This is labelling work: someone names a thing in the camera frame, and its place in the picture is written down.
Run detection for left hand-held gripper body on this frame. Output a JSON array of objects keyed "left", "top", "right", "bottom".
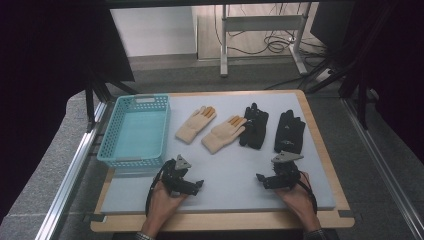
[{"left": 160, "top": 154, "right": 193, "bottom": 198}]

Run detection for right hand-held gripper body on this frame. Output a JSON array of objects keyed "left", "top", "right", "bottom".
[{"left": 270, "top": 150, "right": 305, "bottom": 191}]

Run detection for black glove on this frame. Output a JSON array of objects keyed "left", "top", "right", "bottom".
[
  {"left": 273, "top": 109, "right": 306, "bottom": 155},
  {"left": 238, "top": 102, "right": 270, "bottom": 150}
]

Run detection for teal plastic mesh basket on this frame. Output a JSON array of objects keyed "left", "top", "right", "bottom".
[{"left": 96, "top": 93, "right": 172, "bottom": 169}]

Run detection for beige knit glove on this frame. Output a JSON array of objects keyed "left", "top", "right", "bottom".
[
  {"left": 201, "top": 115, "right": 249, "bottom": 155},
  {"left": 175, "top": 105, "right": 218, "bottom": 145}
]

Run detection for person's right hand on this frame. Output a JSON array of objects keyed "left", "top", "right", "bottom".
[{"left": 275, "top": 171, "right": 322, "bottom": 232}]

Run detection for person's left hand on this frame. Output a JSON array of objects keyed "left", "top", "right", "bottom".
[{"left": 141, "top": 182, "right": 188, "bottom": 234}]

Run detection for black stand legs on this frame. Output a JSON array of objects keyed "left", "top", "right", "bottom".
[
  {"left": 306, "top": 0, "right": 371, "bottom": 131},
  {"left": 84, "top": 69, "right": 139, "bottom": 133}
]

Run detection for white power strip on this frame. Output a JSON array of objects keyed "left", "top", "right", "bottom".
[{"left": 314, "top": 68, "right": 334, "bottom": 84}]

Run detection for white panel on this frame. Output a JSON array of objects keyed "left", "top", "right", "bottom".
[{"left": 109, "top": 7, "right": 198, "bottom": 58}]

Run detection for dark curtain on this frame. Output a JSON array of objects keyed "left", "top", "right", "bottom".
[
  {"left": 0, "top": 0, "right": 135, "bottom": 221},
  {"left": 349, "top": 0, "right": 424, "bottom": 164}
]

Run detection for right hand-held gripper cable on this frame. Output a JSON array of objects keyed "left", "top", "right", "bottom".
[{"left": 298, "top": 170, "right": 318, "bottom": 215}]

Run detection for aluminium rail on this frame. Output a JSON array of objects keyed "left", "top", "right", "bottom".
[
  {"left": 34, "top": 101, "right": 109, "bottom": 240},
  {"left": 343, "top": 98, "right": 424, "bottom": 239}
]

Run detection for black floor cables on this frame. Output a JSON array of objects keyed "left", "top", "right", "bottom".
[{"left": 213, "top": 3, "right": 329, "bottom": 57}]

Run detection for white metal desk frame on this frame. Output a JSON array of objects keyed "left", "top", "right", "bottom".
[{"left": 219, "top": 3, "right": 309, "bottom": 78}]

